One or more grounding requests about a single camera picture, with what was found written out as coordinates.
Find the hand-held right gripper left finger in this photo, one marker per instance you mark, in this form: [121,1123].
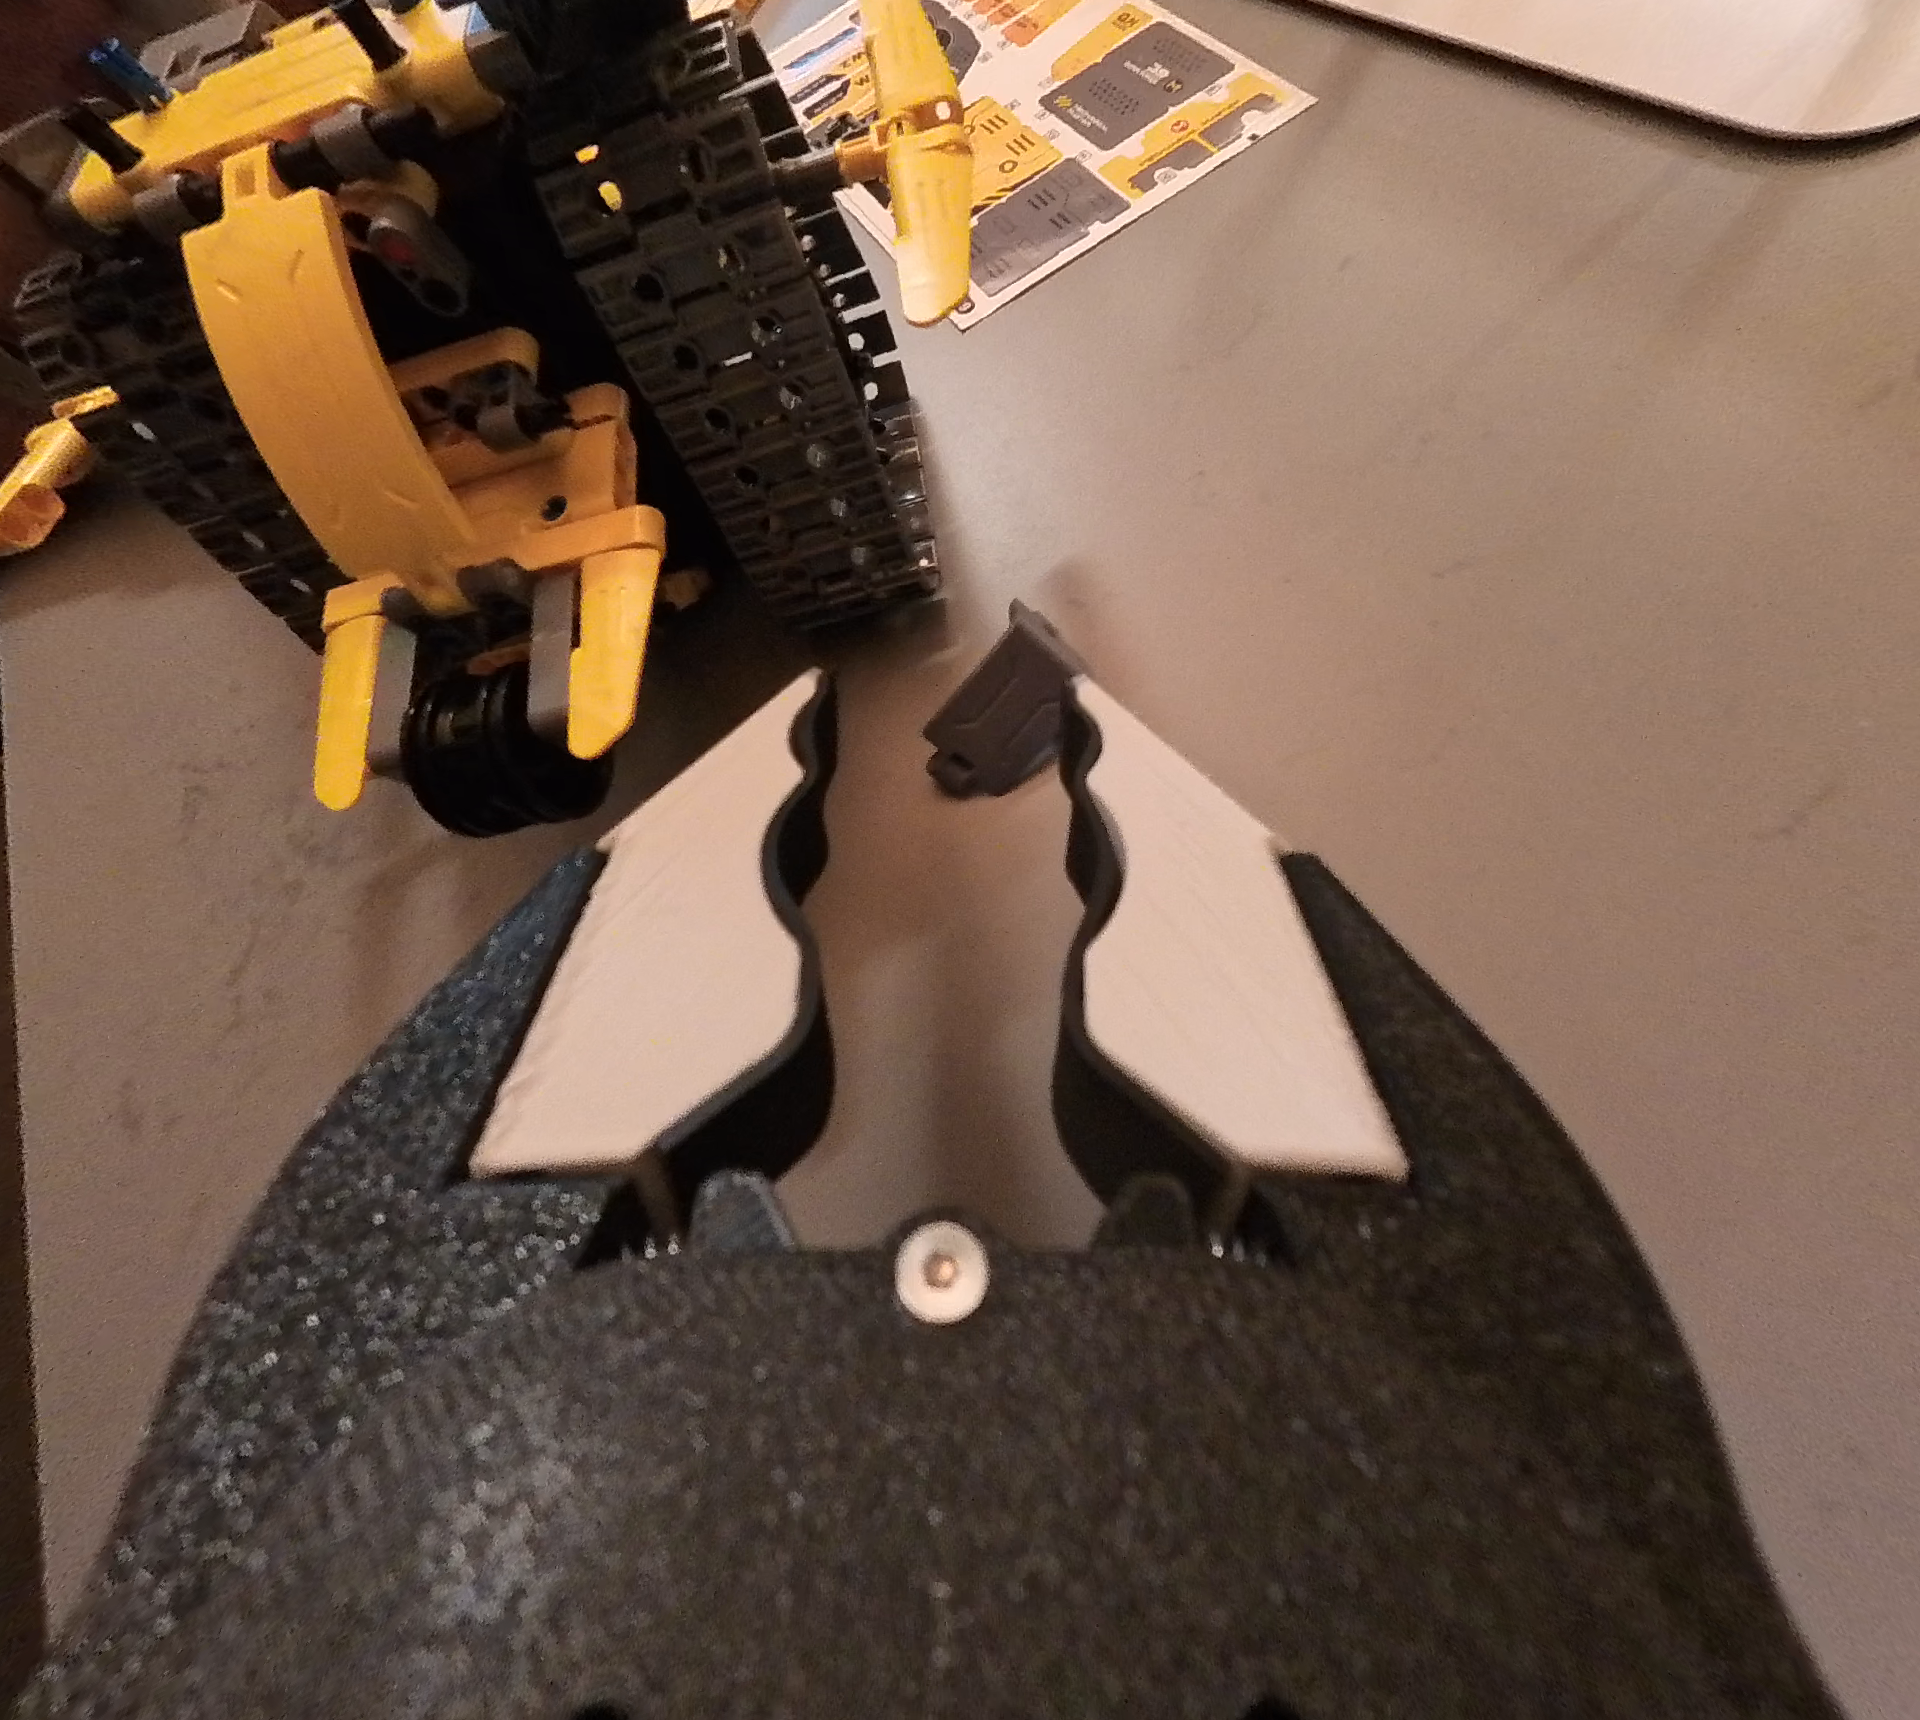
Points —
[661,985]

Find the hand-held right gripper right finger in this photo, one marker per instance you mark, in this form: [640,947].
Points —
[1231,985]

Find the person's left hand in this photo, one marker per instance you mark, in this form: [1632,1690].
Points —
[105,24]

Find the yellow black toy tracked vehicle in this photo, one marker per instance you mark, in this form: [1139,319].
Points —
[300,325]

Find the yellow grey sticker sheet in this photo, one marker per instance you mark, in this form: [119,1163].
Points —
[1171,122]

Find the small grey curved panel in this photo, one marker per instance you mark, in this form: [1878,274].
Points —
[998,708]

